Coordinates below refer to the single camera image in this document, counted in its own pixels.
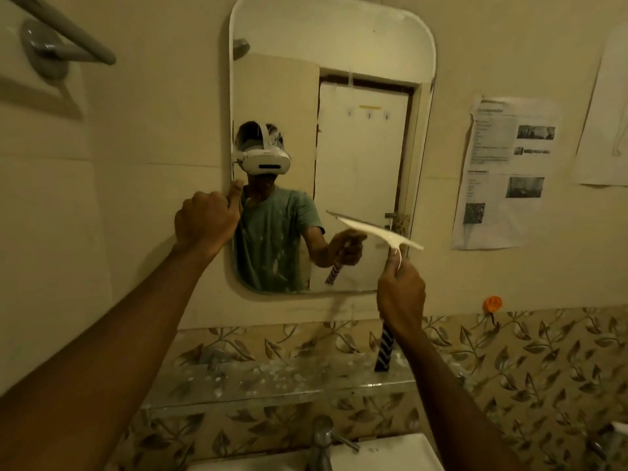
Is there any person's left hand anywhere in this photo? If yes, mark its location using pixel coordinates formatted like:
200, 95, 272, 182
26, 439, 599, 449
174, 180, 244, 261

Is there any person's right hand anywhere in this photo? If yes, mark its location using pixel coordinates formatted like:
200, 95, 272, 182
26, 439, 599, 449
376, 248, 427, 340

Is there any white squeegee with striped handle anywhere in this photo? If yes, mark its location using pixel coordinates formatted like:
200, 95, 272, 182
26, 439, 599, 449
326, 210, 425, 373

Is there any person's left forearm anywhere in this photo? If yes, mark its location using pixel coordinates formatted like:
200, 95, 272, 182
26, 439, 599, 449
0, 242, 218, 471

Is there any person's right forearm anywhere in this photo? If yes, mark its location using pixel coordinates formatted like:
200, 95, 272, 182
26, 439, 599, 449
392, 328, 530, 471

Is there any printed paper notice with photos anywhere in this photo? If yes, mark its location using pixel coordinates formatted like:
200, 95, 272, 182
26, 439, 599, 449
451, 95, 563, 251

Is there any white ceramic washbasin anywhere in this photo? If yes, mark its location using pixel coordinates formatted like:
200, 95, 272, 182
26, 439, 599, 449
186, 432, 445, 471

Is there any chrome basin tap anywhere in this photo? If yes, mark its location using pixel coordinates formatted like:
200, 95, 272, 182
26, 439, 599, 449
306, 415, 362, 471

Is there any white paper sheet with drawing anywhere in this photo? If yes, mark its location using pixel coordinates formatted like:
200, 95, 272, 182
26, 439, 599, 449
572, 24, 628, 187

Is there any orange wall hook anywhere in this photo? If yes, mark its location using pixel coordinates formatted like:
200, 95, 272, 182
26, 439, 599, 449
483, 295, 504, 334

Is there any glass wall shelf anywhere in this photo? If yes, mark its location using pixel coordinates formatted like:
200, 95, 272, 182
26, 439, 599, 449
141, 347, 468, 418

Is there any rounded wall mirror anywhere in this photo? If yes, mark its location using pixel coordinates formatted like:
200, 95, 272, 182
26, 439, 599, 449
228, 0, 438, 296

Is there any chrome towel rail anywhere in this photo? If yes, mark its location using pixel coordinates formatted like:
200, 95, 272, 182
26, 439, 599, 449
0, 0, 117, 80

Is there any chrome wall tap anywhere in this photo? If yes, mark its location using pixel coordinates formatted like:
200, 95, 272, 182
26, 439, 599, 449
588, 420, 628, 462

